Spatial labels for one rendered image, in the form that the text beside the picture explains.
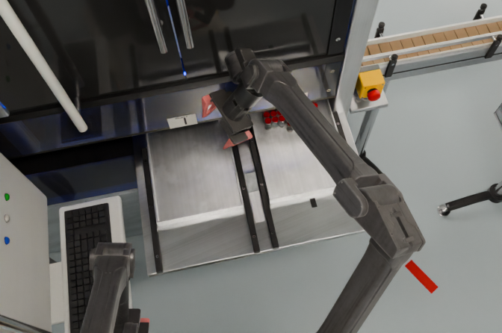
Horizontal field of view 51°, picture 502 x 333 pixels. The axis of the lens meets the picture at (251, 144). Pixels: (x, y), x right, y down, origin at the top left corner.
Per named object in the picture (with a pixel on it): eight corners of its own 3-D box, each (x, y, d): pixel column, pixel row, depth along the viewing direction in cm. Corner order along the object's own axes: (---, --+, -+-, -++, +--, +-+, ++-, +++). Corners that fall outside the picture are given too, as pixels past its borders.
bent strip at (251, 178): (246, 181, 164) (245, 172, 158) (255, 178, 164) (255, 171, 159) (255, 223, 157) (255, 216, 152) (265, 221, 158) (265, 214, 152)
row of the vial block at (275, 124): (264, 125, 172) (264, 118, 168) (317, 115, 173) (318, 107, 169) (265, 131, 171) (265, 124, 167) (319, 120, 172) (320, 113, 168)
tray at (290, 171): (247, 109, 175) (247, 104, 172) (323, 95, 177) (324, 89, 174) (270, 204, 160) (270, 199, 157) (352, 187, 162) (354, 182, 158)
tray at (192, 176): (146, 128, 173) (143, 123, 170) (224, 113, 175) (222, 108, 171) (158, 226, 158) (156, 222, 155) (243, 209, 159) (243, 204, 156)
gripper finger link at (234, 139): (219, 160, 128) (237, 140, 121) (204, 136, 130) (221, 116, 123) (239, 151, 133) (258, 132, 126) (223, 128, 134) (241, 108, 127)
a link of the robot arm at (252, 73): (255, 74, 109) (287, 75, 114) (237, 30, 113) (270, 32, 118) (228, 105, 117) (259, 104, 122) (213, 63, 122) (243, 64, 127)
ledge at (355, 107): (338, 79, 182) (339, 76, 180) (375, 72, 182) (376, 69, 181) (349, 113, 175) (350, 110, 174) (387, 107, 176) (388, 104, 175)
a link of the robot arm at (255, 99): (251, 94, 114) (271, 94, 117) (240, 68, 116) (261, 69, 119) (235, 111, 119) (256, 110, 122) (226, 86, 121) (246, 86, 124)
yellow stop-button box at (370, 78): (352, 81, 170) (355, 67, 163) (374, 76, 170) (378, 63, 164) (359, 100, 166) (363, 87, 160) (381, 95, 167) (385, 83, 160)
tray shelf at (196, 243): (132, 134, 174) (131, 131, 173) (338, 95, 179) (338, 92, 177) (149, 277, 153) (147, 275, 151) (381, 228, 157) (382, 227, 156)
